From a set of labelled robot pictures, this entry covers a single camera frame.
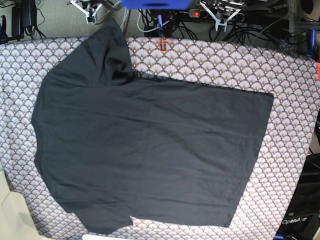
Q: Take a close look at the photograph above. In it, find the dark grey T-shirt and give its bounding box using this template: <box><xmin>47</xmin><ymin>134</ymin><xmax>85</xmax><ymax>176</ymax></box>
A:
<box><xmin>31</xmin><ymin>20</ymin><xmax>274</xmax><ymax>235</ymax></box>

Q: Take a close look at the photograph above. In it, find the black power strip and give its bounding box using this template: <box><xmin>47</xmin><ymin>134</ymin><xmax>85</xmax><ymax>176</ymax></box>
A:
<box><xmin>186</xmin><ymin>8</ymin><xmax>234</xmax><ymax>23</ymax></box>

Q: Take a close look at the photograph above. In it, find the red and black clamp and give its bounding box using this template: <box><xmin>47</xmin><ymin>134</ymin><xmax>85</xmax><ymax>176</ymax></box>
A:
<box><xmin>159</xmin><ymin>38</ymin><xmax>167</xmax><ymax>53</ymax></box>

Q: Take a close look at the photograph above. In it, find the fan-patterned tablecloth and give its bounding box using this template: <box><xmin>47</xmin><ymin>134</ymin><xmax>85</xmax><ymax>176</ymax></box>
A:
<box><xmin>0</xmin><ymin>37</ymin><xmax>320</xmax><ymax>240</ymax></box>

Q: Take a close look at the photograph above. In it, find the blue clamp at right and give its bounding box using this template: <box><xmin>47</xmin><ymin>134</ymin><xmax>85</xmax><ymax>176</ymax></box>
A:
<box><xmin>306</xmin><ymin>29</ymin><xmax>317</xmax><ymax>58</ymax></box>

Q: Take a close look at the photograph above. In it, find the red clamp right edge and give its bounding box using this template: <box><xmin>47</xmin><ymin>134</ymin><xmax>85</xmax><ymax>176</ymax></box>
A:
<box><xmin>317</xmin><ymin>62</ymin><xmax>320</xmax><ymax>80</ymax></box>

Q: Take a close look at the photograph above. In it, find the black OpenArm box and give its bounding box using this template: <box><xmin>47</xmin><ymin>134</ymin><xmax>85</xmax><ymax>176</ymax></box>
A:
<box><xmin>277</xmin><ymin>153</ymin><xmax>320</xmax><ymax>240</ymax></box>

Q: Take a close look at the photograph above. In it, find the cream plastic bin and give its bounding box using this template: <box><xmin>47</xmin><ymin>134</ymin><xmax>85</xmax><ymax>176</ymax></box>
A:
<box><xmin>0</xmin><ymin>168</ymin><xmax>41</xmax><ymax>240</ymax></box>

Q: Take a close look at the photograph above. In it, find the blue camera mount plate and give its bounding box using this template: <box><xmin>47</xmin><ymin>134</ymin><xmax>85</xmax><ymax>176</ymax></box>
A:
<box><xmin>121</xmin><ymin>0</ymin><xmax>192</xmax><ymax>10</ymax></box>

